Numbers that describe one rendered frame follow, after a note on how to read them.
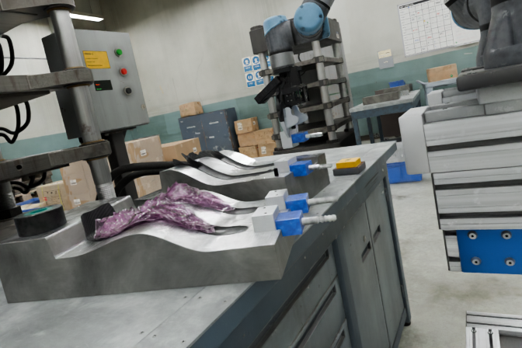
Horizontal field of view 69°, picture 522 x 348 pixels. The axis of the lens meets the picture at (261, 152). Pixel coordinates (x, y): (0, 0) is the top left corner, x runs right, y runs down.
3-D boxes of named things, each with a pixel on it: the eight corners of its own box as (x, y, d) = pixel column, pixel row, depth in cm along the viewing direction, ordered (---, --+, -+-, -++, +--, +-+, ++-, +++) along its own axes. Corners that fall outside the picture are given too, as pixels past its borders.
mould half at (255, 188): (330, 183, 107) (321, 136, 105) (292, 215, 85) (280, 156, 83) (194, 193, 132) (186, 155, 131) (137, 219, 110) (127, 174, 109)
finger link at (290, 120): (298, 135, 113) (295, 104, 114) (280, 137, 116) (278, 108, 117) (303, 135, 116) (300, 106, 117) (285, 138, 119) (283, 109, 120)
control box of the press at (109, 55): (208, 344, 180) (133, 29, 162) (162, 392, 154) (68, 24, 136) (174, 338, 191) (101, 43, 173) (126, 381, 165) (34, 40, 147)
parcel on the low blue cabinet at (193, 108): (204, 113, 836) (201, 100, 832) (196, 114, 806) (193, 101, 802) (189, 116, 854) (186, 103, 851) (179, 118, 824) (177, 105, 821)
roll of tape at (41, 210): (16, 241, 65) (11, 221, 65) (20, 231, 72) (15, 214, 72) (67, 225, 69) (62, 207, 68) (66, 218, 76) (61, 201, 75)
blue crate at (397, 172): (423, 171, 412) (420, 151, 409) (422, 181, 375) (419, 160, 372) (367, 177, 439) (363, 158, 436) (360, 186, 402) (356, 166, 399)
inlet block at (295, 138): (326, 140, 118) (323, 123, 118) (321, 144, 114) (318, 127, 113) (289, 145, 125) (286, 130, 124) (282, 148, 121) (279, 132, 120)
